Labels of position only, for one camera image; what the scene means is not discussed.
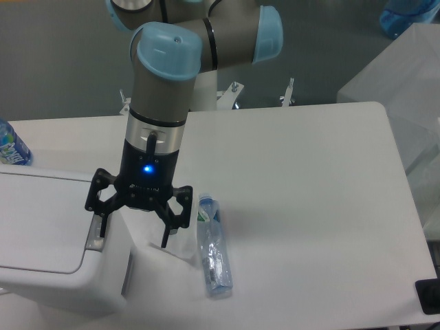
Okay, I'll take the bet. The clear plastic wrapper bag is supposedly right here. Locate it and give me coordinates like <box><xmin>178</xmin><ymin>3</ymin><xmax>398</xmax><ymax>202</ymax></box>
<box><xmin>146</xmin><ymin>201</ymin><xmax>197</xmax><ymax>259</ymax></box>

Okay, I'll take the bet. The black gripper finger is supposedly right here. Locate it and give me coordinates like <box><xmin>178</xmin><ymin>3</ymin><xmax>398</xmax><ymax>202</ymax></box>
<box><xmin>84</xmin><ymin>168</ymin><xmax>129</xmax><ymax>239</ymax></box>
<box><xmin>153</xmin><ymin>184</ymin><xmax>194</xmax><ymax>249</ymax></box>

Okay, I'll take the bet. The white push-lid trash can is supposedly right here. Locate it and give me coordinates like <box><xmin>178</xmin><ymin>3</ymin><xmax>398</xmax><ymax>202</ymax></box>
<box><xmin>1</xmin><ymin>165</ymin><xmax>135</xmax><ymax>314</ymax></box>

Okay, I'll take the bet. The blue labelled water bottle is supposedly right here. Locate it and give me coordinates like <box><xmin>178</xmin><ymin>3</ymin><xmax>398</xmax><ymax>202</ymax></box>
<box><xmin>1</xmin><ymin>119</ymin><xmax>33</xmax><ymax>166</ymax></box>

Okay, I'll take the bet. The black device at edge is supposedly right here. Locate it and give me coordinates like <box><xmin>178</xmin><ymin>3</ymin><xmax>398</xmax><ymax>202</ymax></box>
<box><xmin>415</xmin><ymin>278</ymin><xmax>439</xmax><ymax>315</ymax></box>

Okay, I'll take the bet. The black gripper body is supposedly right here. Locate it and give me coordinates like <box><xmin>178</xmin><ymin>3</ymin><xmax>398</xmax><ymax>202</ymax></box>
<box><xmin>115</xmin><ymin>141</ymin><xmax>178</xmax><ymax>210</ymax></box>

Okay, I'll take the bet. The crushed clear plastic bottle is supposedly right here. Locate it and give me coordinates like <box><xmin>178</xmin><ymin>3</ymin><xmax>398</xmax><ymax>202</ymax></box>
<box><xmin>197</xmin><ymin>193</ymin><xmax>233</xmax><ymax>298</ymax></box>

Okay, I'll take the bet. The blue plastic bag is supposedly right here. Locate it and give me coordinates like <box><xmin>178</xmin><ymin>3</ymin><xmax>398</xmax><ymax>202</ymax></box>
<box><xmin>379</xmin><ymin>0</ymin><xmax>439</xmax><ymax>40</ymax></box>

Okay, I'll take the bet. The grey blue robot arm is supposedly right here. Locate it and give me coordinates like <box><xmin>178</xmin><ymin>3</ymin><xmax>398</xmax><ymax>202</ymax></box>
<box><xmin>85</xmin><ymin>1</ymin><xmax>283</xmax><ymax>239</ymax></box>

